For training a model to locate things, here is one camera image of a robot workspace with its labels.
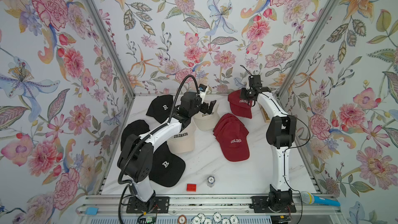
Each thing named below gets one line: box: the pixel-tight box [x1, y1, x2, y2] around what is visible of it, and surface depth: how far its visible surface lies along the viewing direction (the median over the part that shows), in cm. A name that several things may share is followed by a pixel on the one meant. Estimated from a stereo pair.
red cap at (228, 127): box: [212, 113, 248, 140], surface depth 93 cm
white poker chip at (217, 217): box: [212, 212, 223, 223], surface depth 73 cm
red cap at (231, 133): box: [212, 113, 250, 162], surface depth 92 cm
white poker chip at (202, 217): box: [197, 212, 206, 223], surface depth 72 cm
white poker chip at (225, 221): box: [221, 218, 231, 224], surface depth 72 cm
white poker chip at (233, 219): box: [229, 214, 239, 224], surface depth 72 cm
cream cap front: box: [166, 116, 196, 155], surface depth 95 cm
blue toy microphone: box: [300, 191, 341, 207], surface depth 76 cm
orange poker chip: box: [177, 214, 188, 224], surface depth 72 cm
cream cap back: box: [192, 100, 221, 132], surface depth 106 cm
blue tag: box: [84, 206, 99, 216], surface depth 73 cm
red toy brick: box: [186, 183, 197, 192], surface depth 80 cm
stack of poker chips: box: [206, 175, 216, 188], surface depth 78 cm
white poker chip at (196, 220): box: [191, 216, 202, 224], surface depth 72 cm
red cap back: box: [227, 89, 253, 119], surface depth 106 cm
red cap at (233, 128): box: [223, 113, 250, 140], surface depth 92 cm
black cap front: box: [149, 141, 187, 188], surface depth 84 cm
